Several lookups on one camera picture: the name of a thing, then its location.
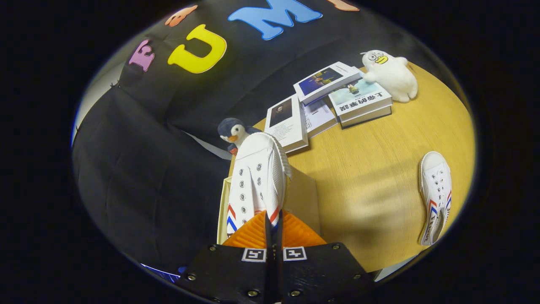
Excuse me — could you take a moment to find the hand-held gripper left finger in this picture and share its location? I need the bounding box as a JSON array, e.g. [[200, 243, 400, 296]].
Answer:
[[175, 210, 275, 304]]

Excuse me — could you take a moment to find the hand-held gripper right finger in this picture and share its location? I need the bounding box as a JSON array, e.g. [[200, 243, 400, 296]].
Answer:
[[276, 209, 376, 304]]

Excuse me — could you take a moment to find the beige fabric storage box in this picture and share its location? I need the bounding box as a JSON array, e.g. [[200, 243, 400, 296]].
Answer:
[[216, 167, 321, 245]]

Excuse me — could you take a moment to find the white canvas shoe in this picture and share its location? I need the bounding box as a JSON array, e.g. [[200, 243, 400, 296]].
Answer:
[[226, 132, 292, 237], [418, 151, 453, 246]]

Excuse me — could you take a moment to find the penguin plush toy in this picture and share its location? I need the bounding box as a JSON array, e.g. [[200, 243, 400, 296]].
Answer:
[[217, 117, 262, 157]]

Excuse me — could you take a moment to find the white book with portrait cover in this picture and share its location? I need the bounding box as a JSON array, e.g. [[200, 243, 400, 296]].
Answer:
[[265, 94, 308, 153]]

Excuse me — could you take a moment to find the thick book with teal cover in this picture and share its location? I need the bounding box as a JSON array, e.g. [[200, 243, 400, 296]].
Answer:
[[328, 78, 393, 128]]

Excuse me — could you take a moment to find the book with blue picture cover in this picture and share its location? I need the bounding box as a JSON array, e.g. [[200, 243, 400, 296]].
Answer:
[[294, 62, 362, 105]]

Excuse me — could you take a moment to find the white duck plush toy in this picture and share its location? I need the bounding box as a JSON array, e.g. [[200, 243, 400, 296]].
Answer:
[[360, 50, 419, 103]]

